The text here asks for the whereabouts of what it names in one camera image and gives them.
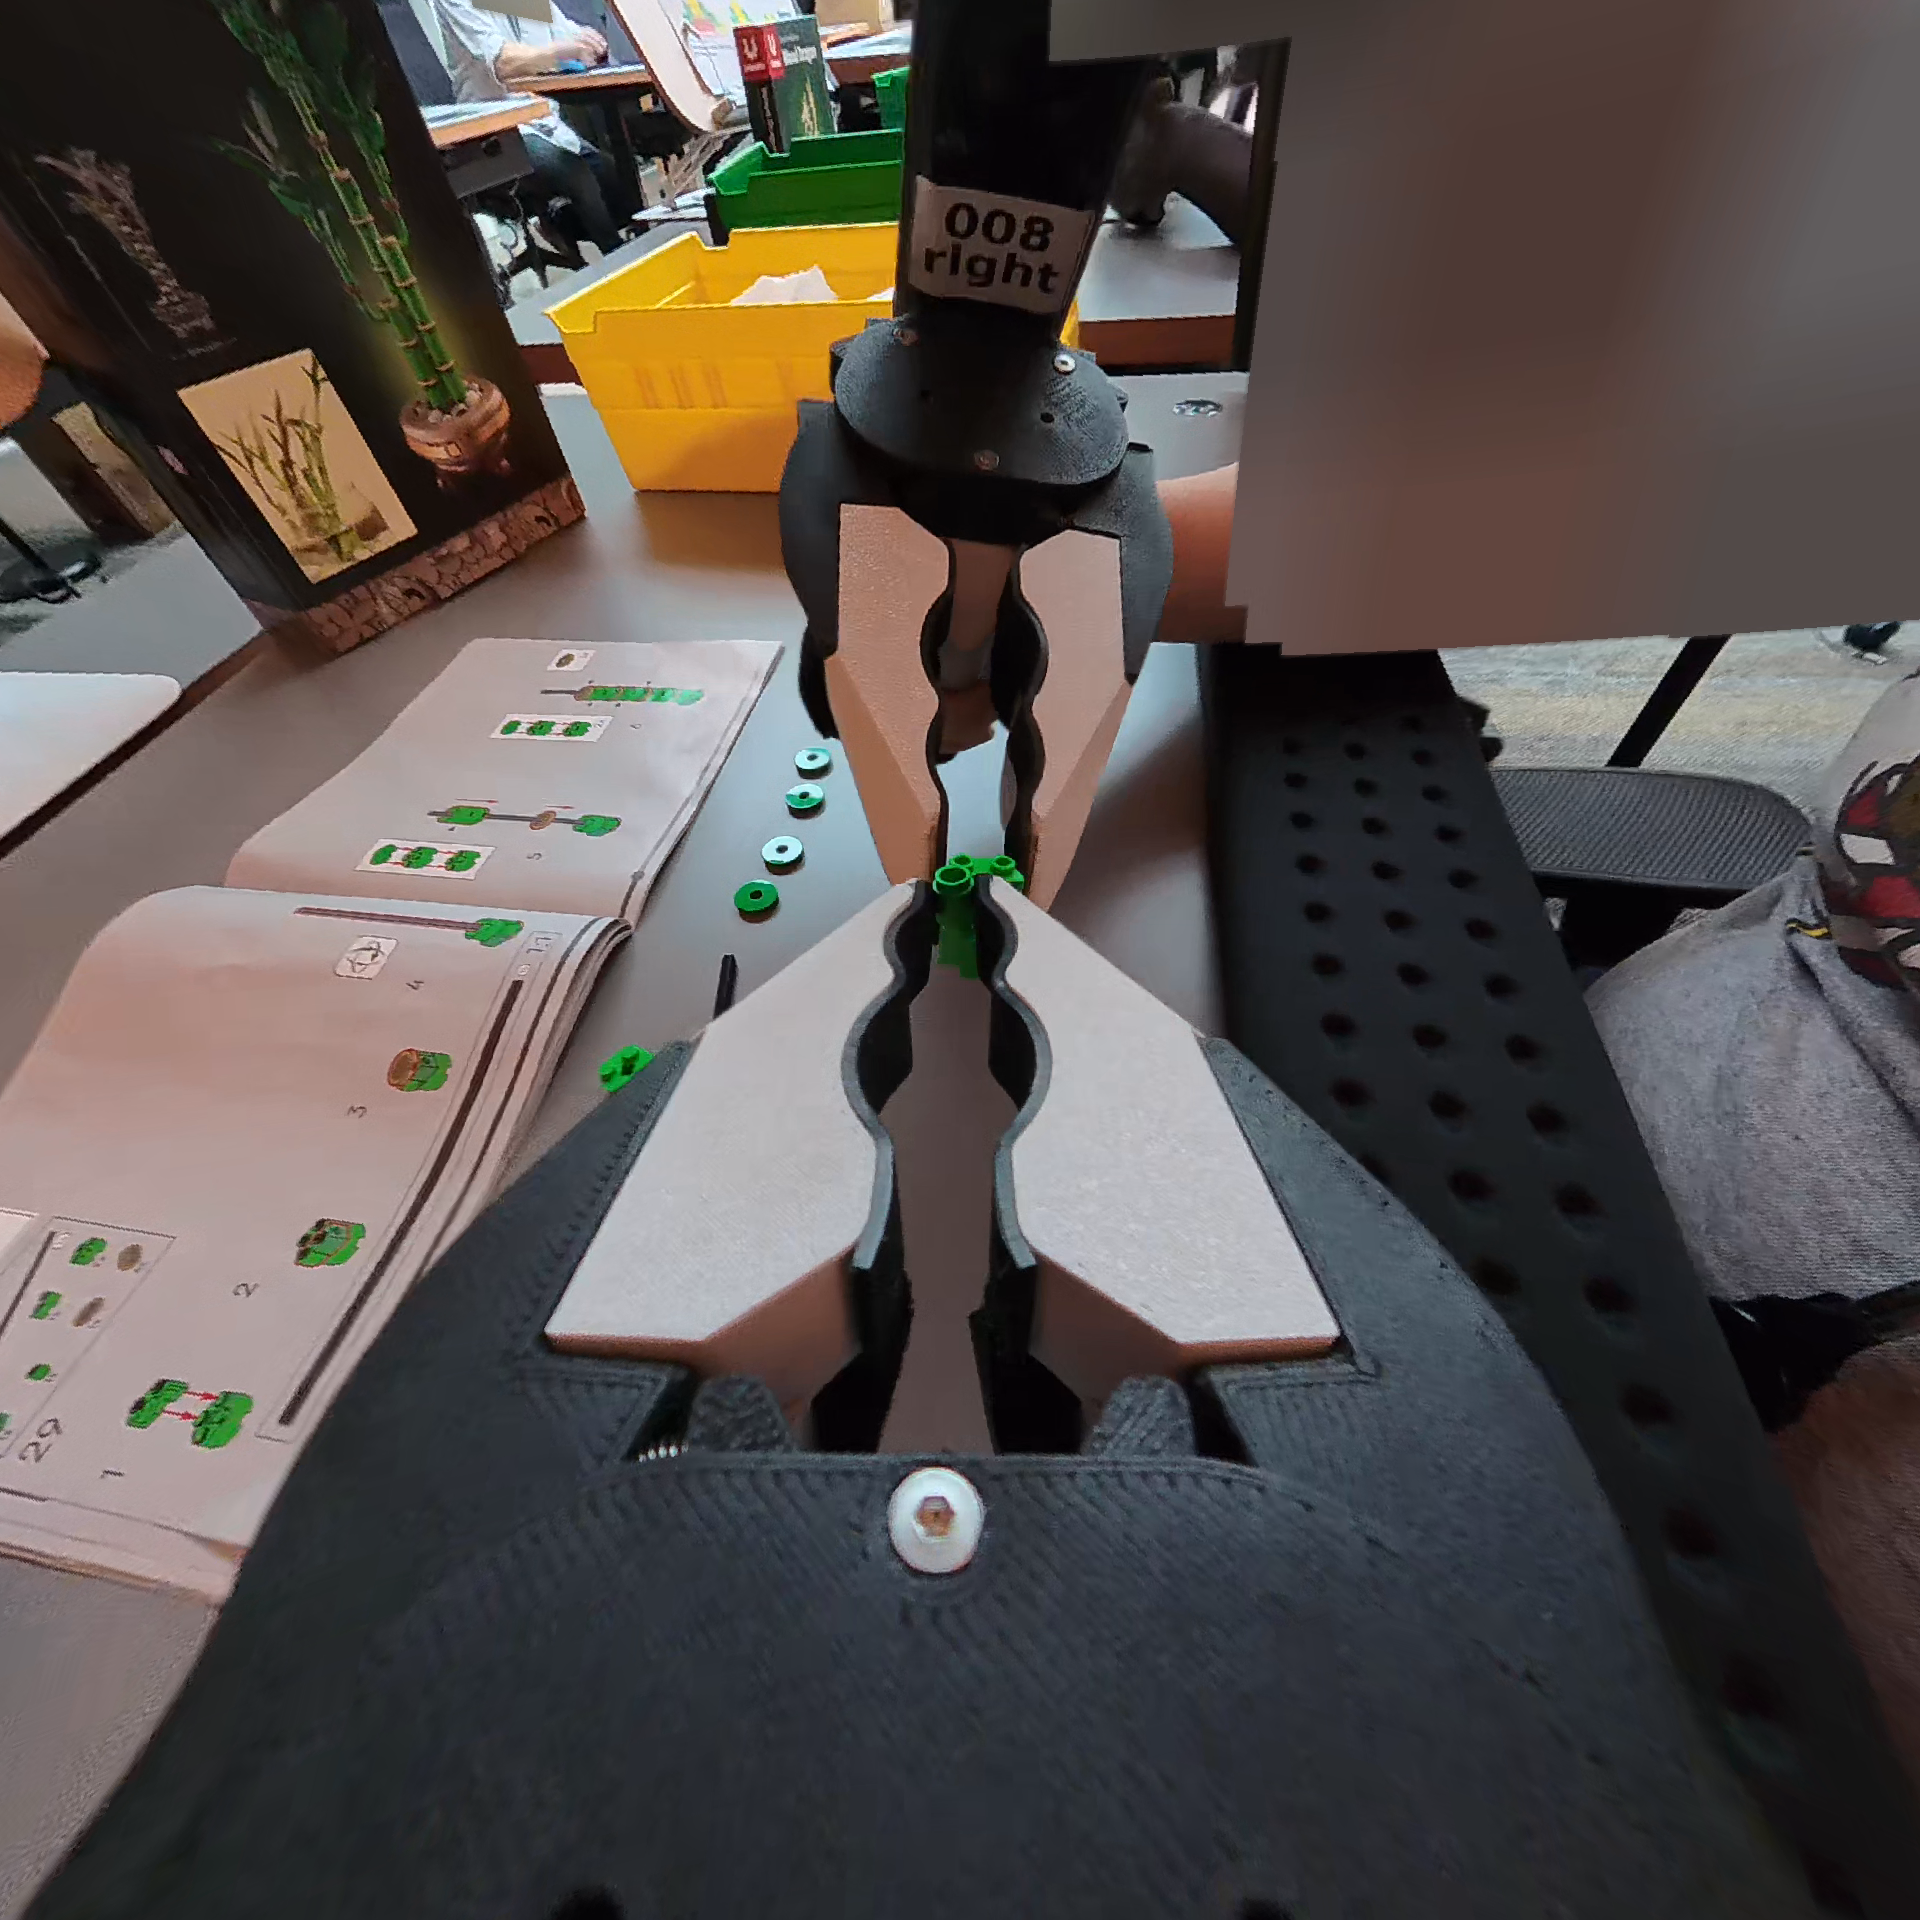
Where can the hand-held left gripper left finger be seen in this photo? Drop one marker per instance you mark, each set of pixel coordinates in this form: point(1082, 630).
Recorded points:
point(721, 1201)

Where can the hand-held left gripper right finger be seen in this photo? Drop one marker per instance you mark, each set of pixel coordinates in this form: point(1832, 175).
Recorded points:
point(1155, 1201)

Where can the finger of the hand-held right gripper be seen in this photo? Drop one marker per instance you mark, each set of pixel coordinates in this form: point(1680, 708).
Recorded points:
point(885, 675)
point(1088, 675)

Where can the green round toy brick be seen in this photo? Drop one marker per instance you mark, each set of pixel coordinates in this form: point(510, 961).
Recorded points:
point(972, 875)

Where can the person's right forearm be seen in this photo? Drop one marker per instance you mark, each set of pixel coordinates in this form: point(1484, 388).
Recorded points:
point(1200, 548)

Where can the row of green bricks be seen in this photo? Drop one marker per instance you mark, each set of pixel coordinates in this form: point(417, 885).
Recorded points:
point(621, 1069)

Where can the white crumpled paper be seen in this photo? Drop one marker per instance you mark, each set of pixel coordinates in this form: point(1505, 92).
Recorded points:
point(786, 290)

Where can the yellow plastic bin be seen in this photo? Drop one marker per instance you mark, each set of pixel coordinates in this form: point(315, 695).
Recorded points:
point(704, 375)

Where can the green plastic bin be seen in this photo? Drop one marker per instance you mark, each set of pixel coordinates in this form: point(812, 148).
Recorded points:
point(795, 181)

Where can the black perforated panel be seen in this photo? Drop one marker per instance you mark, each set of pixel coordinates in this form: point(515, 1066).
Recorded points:
point(1424, 1051)

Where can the dark green product box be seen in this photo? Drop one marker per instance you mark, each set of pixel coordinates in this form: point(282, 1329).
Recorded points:
point(786, 83)

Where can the open instruction booklet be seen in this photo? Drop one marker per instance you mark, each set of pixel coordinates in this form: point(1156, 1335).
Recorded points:
point(299, 1051)

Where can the black table leg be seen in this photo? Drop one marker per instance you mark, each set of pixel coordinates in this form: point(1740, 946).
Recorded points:
point(1669, 703)

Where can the chair armrest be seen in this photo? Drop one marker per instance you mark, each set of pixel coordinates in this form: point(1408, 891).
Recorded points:
point(1651, 833)

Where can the grey shorts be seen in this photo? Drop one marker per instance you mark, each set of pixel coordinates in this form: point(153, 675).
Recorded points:
point(1740, 1081)

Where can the black bamboo picture box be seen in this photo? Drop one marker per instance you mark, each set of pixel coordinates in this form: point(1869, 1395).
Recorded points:
point(299, 301)

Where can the white rounded panel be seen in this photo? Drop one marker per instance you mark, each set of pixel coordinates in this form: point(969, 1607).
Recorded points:
point(76, 745)

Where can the grey printed shirt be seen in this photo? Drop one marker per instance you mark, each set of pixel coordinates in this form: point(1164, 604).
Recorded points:
point(1875, 857)

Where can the person's bare leg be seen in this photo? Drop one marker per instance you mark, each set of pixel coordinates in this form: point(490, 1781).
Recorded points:
point(1861, 1621)

